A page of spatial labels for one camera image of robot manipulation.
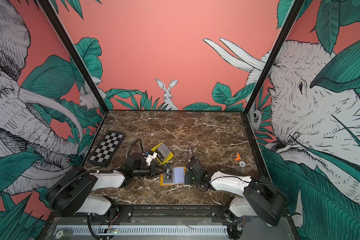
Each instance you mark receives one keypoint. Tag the orange small clip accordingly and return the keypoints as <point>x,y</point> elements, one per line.
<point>238,157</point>

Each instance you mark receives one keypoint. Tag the small white round disc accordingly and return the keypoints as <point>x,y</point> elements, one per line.
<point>242,164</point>

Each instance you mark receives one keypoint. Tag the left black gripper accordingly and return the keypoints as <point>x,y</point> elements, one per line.
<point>153,170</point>

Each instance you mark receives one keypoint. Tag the stack of grey cards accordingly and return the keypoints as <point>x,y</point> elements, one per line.
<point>164,154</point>

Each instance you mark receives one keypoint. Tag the yellow leather card holder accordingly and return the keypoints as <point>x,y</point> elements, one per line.
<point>178,177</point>

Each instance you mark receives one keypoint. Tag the black frame post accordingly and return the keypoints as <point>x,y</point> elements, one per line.
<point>55,21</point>
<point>290,19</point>

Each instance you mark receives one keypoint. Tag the yellow plastic card tray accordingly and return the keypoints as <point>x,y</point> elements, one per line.
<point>154,149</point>

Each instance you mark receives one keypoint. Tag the left black frame post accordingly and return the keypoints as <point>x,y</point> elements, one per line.
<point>55,21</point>

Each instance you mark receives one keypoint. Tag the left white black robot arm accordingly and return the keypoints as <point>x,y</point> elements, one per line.
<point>73,193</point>

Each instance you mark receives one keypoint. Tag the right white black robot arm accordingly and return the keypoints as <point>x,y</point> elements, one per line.
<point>256,195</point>

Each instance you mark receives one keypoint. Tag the white slotted cable duct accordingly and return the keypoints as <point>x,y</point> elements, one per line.
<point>140,230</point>

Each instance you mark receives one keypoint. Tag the black white checkerboard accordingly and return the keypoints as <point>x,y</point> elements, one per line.
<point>106,150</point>

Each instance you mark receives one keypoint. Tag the right black frame post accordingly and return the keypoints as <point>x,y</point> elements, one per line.
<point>290,19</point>

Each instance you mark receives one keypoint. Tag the black front rail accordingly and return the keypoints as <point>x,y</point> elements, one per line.
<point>218,213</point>

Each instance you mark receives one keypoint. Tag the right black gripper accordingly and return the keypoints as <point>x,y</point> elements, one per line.
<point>188,178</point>

